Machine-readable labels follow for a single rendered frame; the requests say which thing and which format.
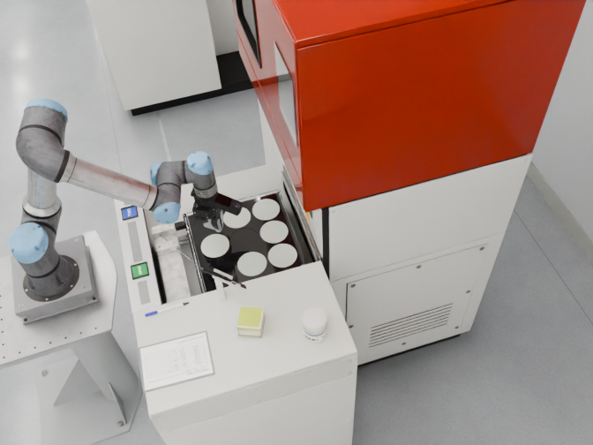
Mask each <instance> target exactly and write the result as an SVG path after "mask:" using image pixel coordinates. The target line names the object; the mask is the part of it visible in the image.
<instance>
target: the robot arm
mask: <svg viewBox="0 0 593 445"><path fill-rule="evenodd" d="M67 122H68V113H67V110H66V108H65V107H64V106H63V105H61V104H60V103H59V102H56V101H54V100H51V99H48V98H36V99H34V100H32V101H30V102H29V103H28V104H27V106H26V107H25V109H24V115H23V117H22V121H21V124H20V127H19V132H18V135H17V138H16V142H15V146H16V151H17V153H18V156H19V158H20V160H21V161H22V162H23V163H24V164H25V165H26V166H27V194H26V195H25V196H24V198H23V201H22V217H21V222H20V225H19V227H17V229H16V230H14V231H13V232H12V233H11V235H10V238H9V247H10V250H11V254H12V255H13V257H14V258H15V259H16V260H17V261H18V263H19V264H20V266H21V267H22V268H23V269H24V271H25V272H26V280H27V285H28V287H29V288H30V290H31V291H32V292H33V293H34V294H36V295H38V296H42V297H48V296H53V295H56V294H57V293H59V292H61V291H63V290H64V289H66V288H67V287H68V285H69V284H70V283H71V280H72V278H73V275H74V271H73V267H72V265H71V263H70V262H69V261H68V260H67V259H65V258H63V257H62V256H60V255H59V254H58V253H57V251H56V249H55V241H56V233H57V228H58V224H59V220H60V216H61V214H62V202H61V200H60V199H59V197H58V196H57V195H56V183H58V184H60V183H62V182H66V183H69V184H72V185H76V186H79V187H82V188H85V189H87V190H90V191H92V192H97V193H99V194H102V195H105V196H108V197H110V198H113V199H116V200H121V201H123V202H126V203H129V204H131V205H133V206H136V207H141V208H144V209H146V210H149V211H152V212H154V218H155V220H157V221H158V222H159V223H163V224H171V223H174V222H175V221H177V220H178V217H179V212H180V208H181V206H180V201H181V186H182V185H186V184H193V188H192V191H191V196H192V197H194V200H195V201H194V204H193V208H192V212H193V215H194V218H195V219H200V220H204V221H205V220H206V219H208V222H205V223H204V226H205V227H207V228H209V229H213V230H215V231H217V232H221V230H222V228H223V210H224V211H226V212H229V213H231V214H232V215H239V214H240V213H241V210H242V207H243V203H242V202H240V201H238V200H234V199H232V198H230V197H228V196H226V195H223V194H221V193H219V192H218V187H217V183H216V179H215V175H214V166H213V164H212V161H211V158H210V156H209V154H207V153H206V152H203V151H196V152H195V153H191V154H190V155H189V156H188V158H187V160H184V161H173V162H158V163H153V164H152V165H151V168H150V178H151V182H152V184H153V185H150V184H148V183H145V182H142V181H139V180H138V179H135V178H132V177H128V176H126V175H123V174H121V173H118V172H115V171H113V170H109V169H106V168H104V167H102V166H99V165H96V164H94V163H91V162H87V161H85V160H82V159H79V158H78V157H75V156H73V155H72V153H71V151H69V150H66V149H64V138H65V128H66V124H67ZM197 204H198V205H197ZM194 206H195V207H194ZM194 212H195V214H196V216H195V214H194Z"/></svg>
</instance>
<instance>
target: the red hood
mask: <svg viewBox="0 0 593 445"><path fill-rule="evenodd" d="M586 1H587V0H232V4H233V10H234V16H235V22H236V34H237V40H238V48H239V54H240V56H241V58H242V60H243V62H244V66H245V69H246V71H247V73H248V75H249V77H250V80H251V83H252V85H253V88H254V90H255V93H256V95H257V96H258V99H259V103H260V105H261V108H262V109H263V112H264V114H265V116H266V120H267V122H268V124H269V127H270V129H271V132H272V134H273V135H274V139H275V142H276V144H277V147H278V148H279V151H280V153H281V157H282V159H283V161H284V163H285V166H286V168H287V171H288V173H289V176H290V178H291V181H292V183H293V186H294V187H295V190H296V193H297V196H298V198H299V200H300V202H301V205H302V207H303V210H304V211H305V212H306V213H307V212H311V211H313V210H317V209H321V208H324V207H330V206H333V205H337V204H340V203H343V202H347V201H351V200H356V199H360V198H363V197H367V196H370V195H373V194H377V193H381V192H386V191H390V190H393V189H396V188H400V187H403V186H407V185H413V184H416V183H420V182H423V181H426V180H430V179H434V178H436V177H443V176H446V175H450V174H453V173H456V172H460V171H464V170H469V169H473V168H476V167H479V166H483V165H486V164H490V163H493V162H499V161H503V160H506V159H509V158H513V157H516V156H520V155H525V154H529V153H532V152H533V149H534V146H535V145H536V142H537V137H538V134H539V133H540V130H541V127H542V124H543V121H544V118H545V115H546V112H547V110H548V108H549V105H550V102H551V99H552V96H553V93H554V90H555V87H556V85H557V83H558V80H559V75H560V73H561V70H562V68H563V65H564V63H565V60H566V57H567V53H568V51H569V48H570V45H571V43H572V40H573V38H574V33H575V31H576V28H577V26H578V23H579V20H580V18H581V15H582V11H583V8H584V6H585V4H586Z"/></svg>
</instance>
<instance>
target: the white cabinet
mask: <svg viewBox="0 0 593 445"><path fill-rule="evenodd" d="M356 384H357V374H356V373H353V374H351V375H348V376H345V377H341V378H339V379H336V380H333V381H328V382H325V383H322V384H319V385H316V386H313V387H310V388H305V389H302V390H299V391H297V392H294V393H290V394H287V395H285V396H279V397H276V398H274V399H271V400H268V401H265V402H262V403H259V404H254V405H251V406H248V407H245V408H242V409H239V410H236V411H232V412H228V413H225V414H222V415H220V416H216V417H213V418H210V419H206V420H202V421H200V422H197V423H194V424H190V425H188V426H183V427H179V428H177V429H174V430H171V431H168V432H165V433H162V434H160V435H161V437H162V439H163V440H164V442H165V443H166V445H352V435H353V423H354V410H355V397H356Z"/></svg>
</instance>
